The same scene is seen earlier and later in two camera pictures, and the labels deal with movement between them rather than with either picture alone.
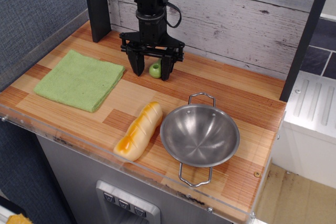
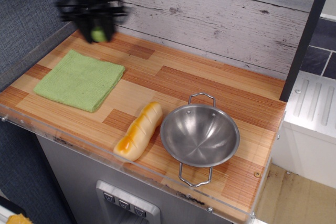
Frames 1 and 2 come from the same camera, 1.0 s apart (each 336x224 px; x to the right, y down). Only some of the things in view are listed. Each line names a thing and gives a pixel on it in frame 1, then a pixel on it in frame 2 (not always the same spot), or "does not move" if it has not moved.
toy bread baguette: [132, 147] does not move
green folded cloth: [80, 81] does not move
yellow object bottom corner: [19, 219] does not move
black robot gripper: [153, 38] to [91, 4]
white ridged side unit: [306, 142] does not move
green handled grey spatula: [155, 70] to [98, 34]
